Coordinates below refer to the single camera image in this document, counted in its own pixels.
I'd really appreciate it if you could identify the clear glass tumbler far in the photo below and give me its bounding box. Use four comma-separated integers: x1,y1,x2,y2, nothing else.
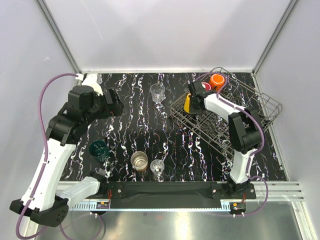
150,83,165,104

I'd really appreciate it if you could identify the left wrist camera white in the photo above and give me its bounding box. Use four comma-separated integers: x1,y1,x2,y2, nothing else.
75,73,104,96

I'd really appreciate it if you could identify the clear glass tumbler near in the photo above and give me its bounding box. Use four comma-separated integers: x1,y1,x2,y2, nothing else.
150,159,165,175

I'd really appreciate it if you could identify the stainless steel cup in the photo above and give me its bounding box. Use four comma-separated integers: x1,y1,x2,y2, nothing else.
130,151,148,172

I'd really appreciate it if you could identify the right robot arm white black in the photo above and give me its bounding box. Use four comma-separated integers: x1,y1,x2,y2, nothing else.
188,82,265,199

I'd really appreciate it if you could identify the red mug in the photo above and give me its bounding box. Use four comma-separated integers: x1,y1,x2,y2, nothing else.
201,82,212,92

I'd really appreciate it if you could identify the dark green mug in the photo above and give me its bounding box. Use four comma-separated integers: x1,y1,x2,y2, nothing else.
89,140,110,163

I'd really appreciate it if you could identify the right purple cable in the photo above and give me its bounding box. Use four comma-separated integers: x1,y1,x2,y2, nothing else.
193,72,271,216

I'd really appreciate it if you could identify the orange mug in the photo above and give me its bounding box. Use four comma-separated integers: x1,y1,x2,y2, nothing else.
209,73,226,91

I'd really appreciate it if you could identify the yellow mug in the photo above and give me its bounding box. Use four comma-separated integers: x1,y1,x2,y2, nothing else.
183,93,191,114

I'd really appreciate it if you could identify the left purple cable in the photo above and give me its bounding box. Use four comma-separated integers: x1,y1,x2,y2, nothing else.
15,72,108,240

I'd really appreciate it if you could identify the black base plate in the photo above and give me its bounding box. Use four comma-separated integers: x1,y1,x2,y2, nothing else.
108,181,257,211

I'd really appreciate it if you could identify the purple cable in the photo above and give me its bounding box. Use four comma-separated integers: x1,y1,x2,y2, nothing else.
193,72,271,216
15,72,108,240

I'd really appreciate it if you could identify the clear glass tumbler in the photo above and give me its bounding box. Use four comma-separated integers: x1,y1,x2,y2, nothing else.
150,83,165,104
150,159,165,175

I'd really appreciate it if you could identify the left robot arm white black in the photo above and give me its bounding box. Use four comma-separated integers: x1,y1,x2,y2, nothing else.
9,85,124,227

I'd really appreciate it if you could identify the grey wire dish rack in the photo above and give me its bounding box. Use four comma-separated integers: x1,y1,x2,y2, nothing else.
170,67,283,161

